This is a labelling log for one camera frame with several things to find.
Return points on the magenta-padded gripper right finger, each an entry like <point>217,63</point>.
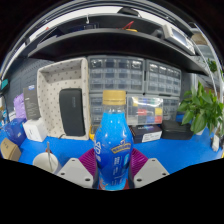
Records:
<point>151,171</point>

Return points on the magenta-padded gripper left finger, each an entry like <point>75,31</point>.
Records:
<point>75,173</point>

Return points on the blue drink bottle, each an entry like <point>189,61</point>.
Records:
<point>113,140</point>

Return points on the metal stirring spoon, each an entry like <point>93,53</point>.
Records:
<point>49,150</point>

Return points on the white faceted cup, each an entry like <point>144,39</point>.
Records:
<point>41,161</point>

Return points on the black box with white label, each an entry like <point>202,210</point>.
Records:
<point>146,134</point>

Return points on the yellow tool with red leads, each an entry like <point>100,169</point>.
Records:
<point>92,132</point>

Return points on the flat black case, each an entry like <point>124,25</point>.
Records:
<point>176,130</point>

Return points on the white carton box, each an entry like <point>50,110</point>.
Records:
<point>35,130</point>

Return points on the clear organizer box, coloured parts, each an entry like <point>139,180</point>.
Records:
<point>145,110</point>

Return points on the black zip case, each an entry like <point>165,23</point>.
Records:
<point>71,111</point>

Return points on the brown cardboard box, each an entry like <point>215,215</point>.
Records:
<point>10,150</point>

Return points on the small white object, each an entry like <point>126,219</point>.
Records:
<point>215,143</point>

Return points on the blue carton box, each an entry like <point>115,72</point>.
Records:
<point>14,131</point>

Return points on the green potted plant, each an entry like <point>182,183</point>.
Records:
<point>200,110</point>

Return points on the dark grey upright carton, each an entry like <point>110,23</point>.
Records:
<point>31,101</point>

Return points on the purple plastic bag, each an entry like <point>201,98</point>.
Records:
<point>19,106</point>

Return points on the white perforated tray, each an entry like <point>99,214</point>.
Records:
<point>50,90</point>

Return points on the grey small-parts drawer cabinet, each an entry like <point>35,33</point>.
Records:
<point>116,75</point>
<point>163,78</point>

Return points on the teal bin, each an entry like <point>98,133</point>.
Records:
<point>4,84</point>

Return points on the white shelf unit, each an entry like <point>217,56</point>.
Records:
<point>208,63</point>

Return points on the black wall shelf unit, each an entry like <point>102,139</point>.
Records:
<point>113,41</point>

